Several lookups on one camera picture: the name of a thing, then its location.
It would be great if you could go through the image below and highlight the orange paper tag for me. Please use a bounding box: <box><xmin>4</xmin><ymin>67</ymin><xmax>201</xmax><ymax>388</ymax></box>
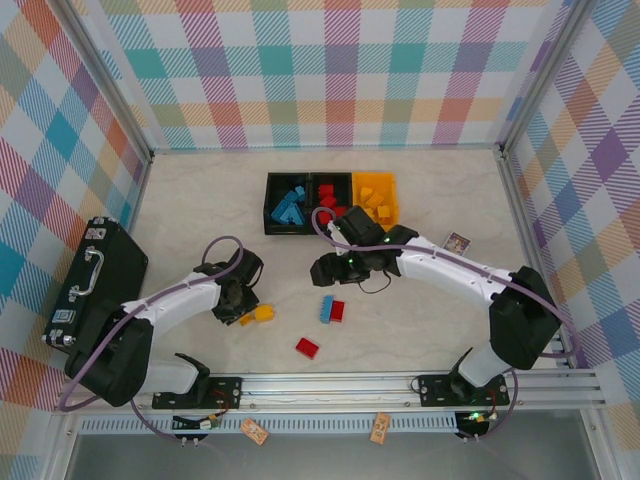
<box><xmin>368</xmin><ymin>412</ymin><xmax>391</xmax><ymax>445</ymax></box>
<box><xmin>239</xmin><ymin>418</ymin><xmax>270</xmax><ymax>445</ymax></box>

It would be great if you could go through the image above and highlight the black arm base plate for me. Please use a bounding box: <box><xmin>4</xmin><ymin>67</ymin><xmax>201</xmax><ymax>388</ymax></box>
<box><xmin>417</xmin><ymin>373</ymin><xmax>511</xmax><ymax>407</ymax></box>
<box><xmin>152</xmin><ymin>375</ymin><xmax>244</xmax><ymax>411</ymax></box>

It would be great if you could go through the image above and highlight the black case with silver handle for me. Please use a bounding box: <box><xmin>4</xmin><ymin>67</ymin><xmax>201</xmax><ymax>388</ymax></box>
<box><xmin>40</xmin><ymin>215</ymin><xmax>150</xmax><ymax>369</ymax></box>

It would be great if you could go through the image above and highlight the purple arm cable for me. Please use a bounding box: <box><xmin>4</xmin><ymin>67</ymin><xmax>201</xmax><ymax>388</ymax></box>
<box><xmin>57</xmin><ymin>235</ymin><xmax>246</xmax><ymax>444</ymax></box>
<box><xmin>310</xmin><ymin>205</ymin><xmax>581</xmax><ymax>442</ymax></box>

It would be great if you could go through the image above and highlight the short slotted cable duct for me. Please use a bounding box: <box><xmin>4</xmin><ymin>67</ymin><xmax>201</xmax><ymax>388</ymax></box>
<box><xmin>549</xmin><ymin>334</ymin><xmax>571</xmax><ymax>370</ymax></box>

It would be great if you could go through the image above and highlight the aluminium frame post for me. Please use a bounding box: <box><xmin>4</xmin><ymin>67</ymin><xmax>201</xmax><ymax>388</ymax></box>
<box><xmin>47</xmin><ymin>0</ymin><xmax>154</xmax><ymax>164</ymax></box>
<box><xmin>499</xmin><ymin>0</ymin><xmax>601</xmax><ymax>159</ymax></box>

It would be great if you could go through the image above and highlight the small picture card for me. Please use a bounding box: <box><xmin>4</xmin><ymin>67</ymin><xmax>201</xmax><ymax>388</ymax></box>
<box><xmin>442</xmin><ymin>231</ymin><xmax>474</xmax><ymax>257</ymax></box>

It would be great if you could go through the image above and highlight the yellow plastic bin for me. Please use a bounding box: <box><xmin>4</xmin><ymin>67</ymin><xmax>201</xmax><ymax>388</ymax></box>
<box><xmin>352</xmin><ymin>171</ymin><xmax>401</xmax><ymax>237</ymax></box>

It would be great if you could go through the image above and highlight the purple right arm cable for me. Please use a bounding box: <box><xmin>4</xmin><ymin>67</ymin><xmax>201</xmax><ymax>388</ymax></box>
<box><xmin>310</xmin><ymin>205</ymin><xmax>581</xmax><ymax>442</ymax></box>

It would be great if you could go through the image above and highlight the wide aluminium mounting rail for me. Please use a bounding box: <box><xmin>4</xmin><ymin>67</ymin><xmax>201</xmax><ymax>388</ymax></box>
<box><xmin>54</xmin><ymin>369</ymin><xmax>606</xmax><ymax>416</ymax></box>

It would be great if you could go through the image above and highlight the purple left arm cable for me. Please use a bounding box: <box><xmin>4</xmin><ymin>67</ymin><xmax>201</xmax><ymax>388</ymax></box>
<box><xmin>57</xmin><ymin>235</ymin><xmax>246</xmax><ymax>444</ymax></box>

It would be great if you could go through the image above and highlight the long slotted cable duct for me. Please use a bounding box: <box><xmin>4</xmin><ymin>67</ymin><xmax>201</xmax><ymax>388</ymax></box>
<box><xmin>79</xmin><ymin>417</ymin><xmax>459</xmax><ymax>435</ymax></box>

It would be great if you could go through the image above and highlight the black plastic bin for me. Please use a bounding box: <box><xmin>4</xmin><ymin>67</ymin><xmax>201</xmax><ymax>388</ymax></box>
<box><xmin>310</xmin><ymin>172</ymin><xmax>355</xmax><ymax>236</ymax></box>
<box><xmin>264</xmin><ymin>172</ymin><xmax>315</xmax><ymax>236</ymax></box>

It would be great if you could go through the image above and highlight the thin black cable loop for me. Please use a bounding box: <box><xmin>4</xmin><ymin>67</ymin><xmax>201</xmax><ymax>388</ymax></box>
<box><xmin>359</xmin><ymin>272</ymin><xmax>392</xmax><ymax>295</ymax></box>

